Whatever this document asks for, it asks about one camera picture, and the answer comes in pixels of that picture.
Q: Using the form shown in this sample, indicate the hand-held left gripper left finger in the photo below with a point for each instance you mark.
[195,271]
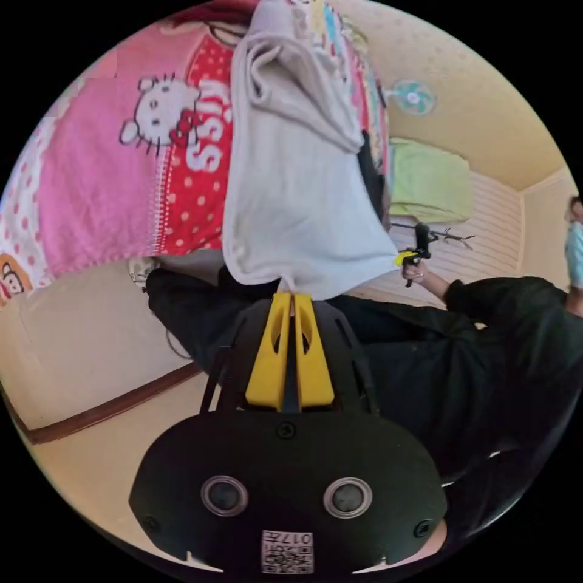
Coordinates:
[266,369]

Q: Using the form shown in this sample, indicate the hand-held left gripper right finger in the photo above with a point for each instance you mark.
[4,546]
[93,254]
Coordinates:
[314,373]

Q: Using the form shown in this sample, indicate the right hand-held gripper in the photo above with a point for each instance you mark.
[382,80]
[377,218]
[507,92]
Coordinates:
[418,260]

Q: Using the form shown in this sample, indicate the white long sleeve shirt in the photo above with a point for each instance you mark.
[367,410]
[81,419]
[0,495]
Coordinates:
[300,182]

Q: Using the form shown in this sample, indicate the person's right forearm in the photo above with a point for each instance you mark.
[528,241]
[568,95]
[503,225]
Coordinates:
[441,286]

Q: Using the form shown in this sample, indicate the person's right hand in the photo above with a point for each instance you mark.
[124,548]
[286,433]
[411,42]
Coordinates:
[416,273]

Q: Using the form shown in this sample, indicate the person's left hand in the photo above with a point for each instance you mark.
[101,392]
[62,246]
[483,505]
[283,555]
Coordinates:
[435,542]

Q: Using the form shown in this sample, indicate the light green curtain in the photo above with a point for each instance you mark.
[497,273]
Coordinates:
[430,182]

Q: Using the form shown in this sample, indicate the person's body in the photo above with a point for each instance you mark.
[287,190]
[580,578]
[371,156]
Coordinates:
[455,364]

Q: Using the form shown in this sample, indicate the bed with pink printed sheet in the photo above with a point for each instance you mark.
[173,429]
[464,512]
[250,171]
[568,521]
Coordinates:
[100,191]

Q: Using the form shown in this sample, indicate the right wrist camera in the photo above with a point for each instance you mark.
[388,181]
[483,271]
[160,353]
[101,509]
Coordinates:
[422,234]

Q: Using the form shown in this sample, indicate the teal wall fan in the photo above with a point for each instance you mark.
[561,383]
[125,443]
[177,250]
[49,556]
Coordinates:
[412,97]

